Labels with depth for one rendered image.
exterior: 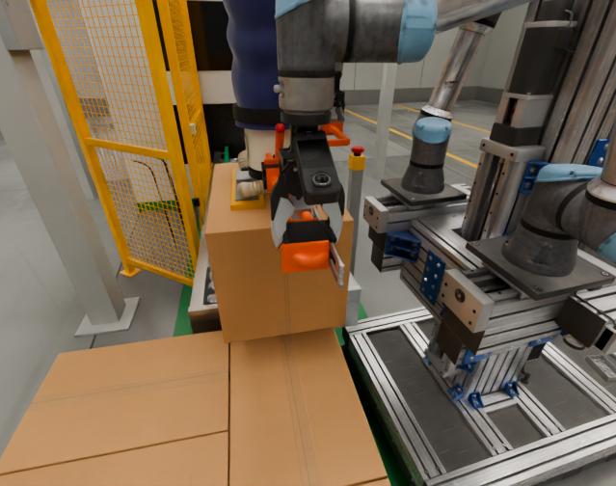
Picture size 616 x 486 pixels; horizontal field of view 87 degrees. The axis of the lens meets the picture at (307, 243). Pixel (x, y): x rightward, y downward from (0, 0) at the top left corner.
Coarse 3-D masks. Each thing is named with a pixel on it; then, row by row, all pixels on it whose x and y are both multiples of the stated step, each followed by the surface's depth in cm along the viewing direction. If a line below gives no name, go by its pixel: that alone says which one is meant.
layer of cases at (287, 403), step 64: (64, 384) 106; (128, 384) 106; (192, 384) 106; (256, 384) 106; (320, 384) 106; (64, 448) 89; (128, 448) 89; (192, 448) 89; (256, 448) 89; (320, 448) 89
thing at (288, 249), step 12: (288, 228) 53; (300, 228) 53; (312, 228) 53; (288, 240) 50; (300, 240) 50; (312, 240) 50; (324, 240) 50; (288, 252) 49; (300, 252) 49; (312, 252) 50; (288, 264) 50; (324, 264) 51
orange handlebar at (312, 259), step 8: (336, 128) 125; (336, 136) 121; (344, 136) 114; (336, 144) 111; (344, 144) 111; (272, 184) 76; (304, 216) 61; (296, 256) 49; (304, 256) 49; (312, 256) 49; (320, 256) 49; (296, 264) 49; (304, 264) 49; (312, 264) 49; (320, 264) 50
